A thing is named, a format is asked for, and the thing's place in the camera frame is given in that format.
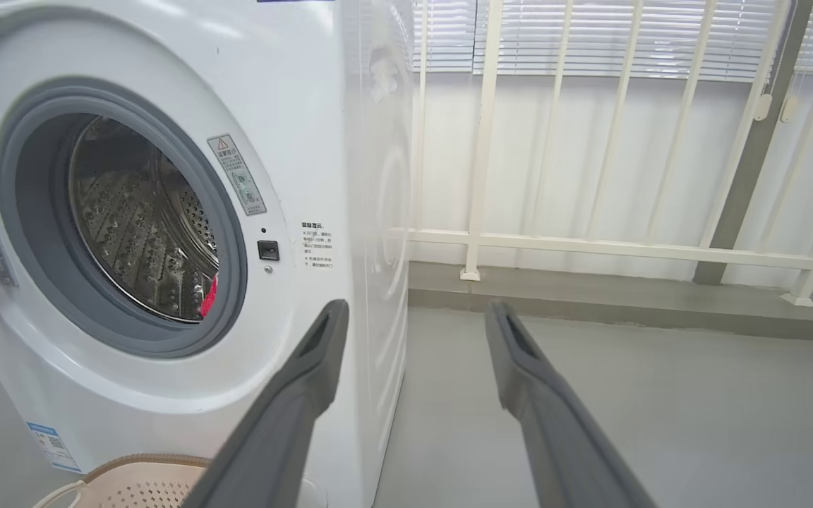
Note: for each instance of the grey warning sticker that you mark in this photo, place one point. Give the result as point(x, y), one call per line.
point(237, 176)

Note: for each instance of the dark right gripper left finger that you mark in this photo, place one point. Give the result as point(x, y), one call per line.
point(272, 437)

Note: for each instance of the red white garment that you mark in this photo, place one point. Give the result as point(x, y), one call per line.
point(209, 300)

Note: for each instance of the grey window pillar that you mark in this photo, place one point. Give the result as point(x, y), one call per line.
point(752, 162)

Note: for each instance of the cream perforated laundry basket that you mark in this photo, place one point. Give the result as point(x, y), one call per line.
point(138, 487)

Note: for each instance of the white front-load washing machine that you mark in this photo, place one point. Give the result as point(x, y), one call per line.
point(293, 106)

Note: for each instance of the black door lock socket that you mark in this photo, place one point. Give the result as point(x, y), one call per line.
point(268, 250)

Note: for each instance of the white metal railing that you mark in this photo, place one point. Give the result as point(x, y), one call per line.
point(480, 141)

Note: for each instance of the blue energy label sticker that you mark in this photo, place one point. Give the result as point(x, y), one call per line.
point(50, 444)

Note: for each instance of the grey rubber door gasket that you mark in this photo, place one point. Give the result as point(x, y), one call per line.
point(22, 176)

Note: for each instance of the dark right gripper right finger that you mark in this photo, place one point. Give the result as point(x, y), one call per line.
point(562, 437)

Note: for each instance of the steel perforated washer drum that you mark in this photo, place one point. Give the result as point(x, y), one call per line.
point(131, 226)

